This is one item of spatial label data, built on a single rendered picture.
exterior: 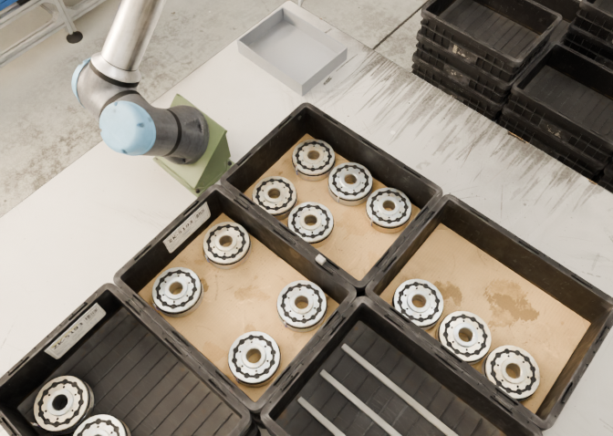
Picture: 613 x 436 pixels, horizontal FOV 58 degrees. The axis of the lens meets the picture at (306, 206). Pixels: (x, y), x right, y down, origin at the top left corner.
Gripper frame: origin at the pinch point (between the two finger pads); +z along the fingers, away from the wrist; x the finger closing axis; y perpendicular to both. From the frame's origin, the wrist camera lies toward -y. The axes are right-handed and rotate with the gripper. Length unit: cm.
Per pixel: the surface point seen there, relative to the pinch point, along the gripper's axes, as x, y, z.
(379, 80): 2.5, 26.3, 15.1
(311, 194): -49, 40, 17
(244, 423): -98, 64, 21
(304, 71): -8.2, 6.6, 17.9
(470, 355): -60, 88, 17
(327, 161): -42, 39, 12
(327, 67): -6.1, 12.9, 14.1
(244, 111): -29.4, 2.5, 24.6
